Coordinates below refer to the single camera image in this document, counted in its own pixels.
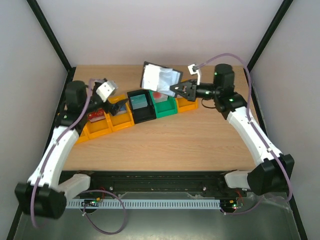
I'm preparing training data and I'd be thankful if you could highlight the black leather card holder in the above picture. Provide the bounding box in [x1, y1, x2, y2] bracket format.
[140, 61, 183, 98]

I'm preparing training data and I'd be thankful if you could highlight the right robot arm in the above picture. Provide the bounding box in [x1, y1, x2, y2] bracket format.
[170, 63, 295, 196]

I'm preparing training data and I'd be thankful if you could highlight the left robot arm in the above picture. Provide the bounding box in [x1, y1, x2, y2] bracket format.
[14, 78, 128, 219]

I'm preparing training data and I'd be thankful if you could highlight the blue card stack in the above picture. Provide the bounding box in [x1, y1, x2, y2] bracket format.
[117, 104, 127, 115]

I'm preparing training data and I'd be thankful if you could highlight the red circle card stack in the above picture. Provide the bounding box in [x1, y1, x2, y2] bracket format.
[152, 92, 168, 104]

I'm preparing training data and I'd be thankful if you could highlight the teal card stack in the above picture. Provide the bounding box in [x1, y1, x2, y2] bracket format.
[130, 94, 148, 110]

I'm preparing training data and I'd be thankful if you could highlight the right yellow bin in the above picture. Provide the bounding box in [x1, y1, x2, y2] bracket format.
[174, 93, 198, 113]

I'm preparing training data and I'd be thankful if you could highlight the green bin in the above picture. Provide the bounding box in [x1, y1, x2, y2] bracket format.
[149, 90, 178, 119]

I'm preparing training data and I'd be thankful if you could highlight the far left yellow bin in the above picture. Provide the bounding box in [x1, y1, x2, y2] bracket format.
[75, 119, 110, 144]

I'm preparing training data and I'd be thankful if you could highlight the black bin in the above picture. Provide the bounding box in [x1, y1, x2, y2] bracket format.
[127, 89, 156, 124]

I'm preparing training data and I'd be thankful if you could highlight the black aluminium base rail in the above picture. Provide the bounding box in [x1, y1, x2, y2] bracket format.
[62, 170, 291, 196]

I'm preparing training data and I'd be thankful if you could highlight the white slotted cable duct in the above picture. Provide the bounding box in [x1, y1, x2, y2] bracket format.
[66, 199, 221, 210]

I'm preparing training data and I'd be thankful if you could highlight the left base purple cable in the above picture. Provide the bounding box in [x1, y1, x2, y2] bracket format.
[81, 191, 127, 236]

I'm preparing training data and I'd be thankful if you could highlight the left frame post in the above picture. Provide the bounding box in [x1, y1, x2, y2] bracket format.
[26, 0, 73, 72]

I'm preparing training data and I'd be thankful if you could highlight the frame post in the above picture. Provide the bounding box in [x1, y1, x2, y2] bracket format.
[26, 0, 73, 72]
[247, 0, 294, 72]

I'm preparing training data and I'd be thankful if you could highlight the right frame post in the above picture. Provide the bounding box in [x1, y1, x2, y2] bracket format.
[247, 0, 294, 72]

